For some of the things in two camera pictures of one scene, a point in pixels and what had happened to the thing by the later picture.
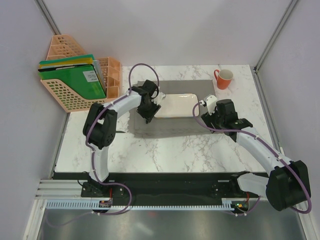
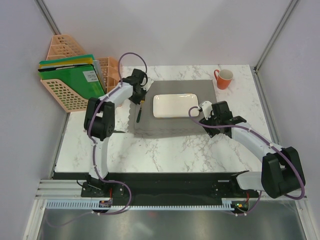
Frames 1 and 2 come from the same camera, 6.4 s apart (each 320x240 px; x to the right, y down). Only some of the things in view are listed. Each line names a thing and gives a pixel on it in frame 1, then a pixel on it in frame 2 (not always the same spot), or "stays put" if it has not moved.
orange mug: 223,77 stays put
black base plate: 236,188 stays put
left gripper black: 149,116 -> 137,101
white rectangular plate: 178,105 stays put
